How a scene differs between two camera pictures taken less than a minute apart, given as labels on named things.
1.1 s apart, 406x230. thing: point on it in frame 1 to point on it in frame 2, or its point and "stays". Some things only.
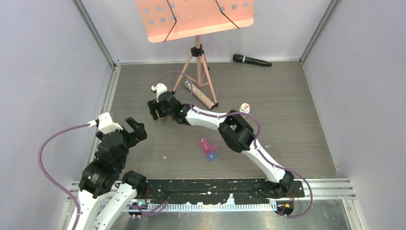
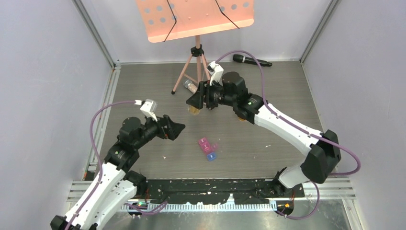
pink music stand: (166, 20) stays
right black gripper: (153, 106) to (197, 100)
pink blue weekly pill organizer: (210, 150) stays
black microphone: (242, 59) stays
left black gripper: (139, 132) to (173, 128)
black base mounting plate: (214, 191) stays
